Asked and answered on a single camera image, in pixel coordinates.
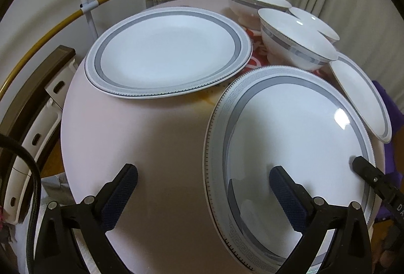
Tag small grey-rimmed plate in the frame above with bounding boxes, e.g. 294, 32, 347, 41
329, 52, 392, 144

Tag black cable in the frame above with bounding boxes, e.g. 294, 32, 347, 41
0, 134, 43, 274

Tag white bowl grey band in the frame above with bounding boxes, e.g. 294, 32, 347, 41
228, 0, 292, 30
258, 8, 338, 72

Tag dark wooden chair frame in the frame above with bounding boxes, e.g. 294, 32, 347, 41
0, 44, 77, 168

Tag small white bowl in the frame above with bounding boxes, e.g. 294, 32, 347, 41
288, 7, 340, 44

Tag white plastic stool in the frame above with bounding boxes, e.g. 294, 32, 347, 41
3, 60, 78, 225

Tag large grey-rimmed plate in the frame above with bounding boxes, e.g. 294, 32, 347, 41
84, 7, 253, 99
203, 66, 377, 273

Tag white and wood coat rack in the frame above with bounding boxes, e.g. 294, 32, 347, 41
0, 0, 123, 98

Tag purple cloth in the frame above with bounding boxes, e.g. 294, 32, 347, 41
370, 79, 404, 221

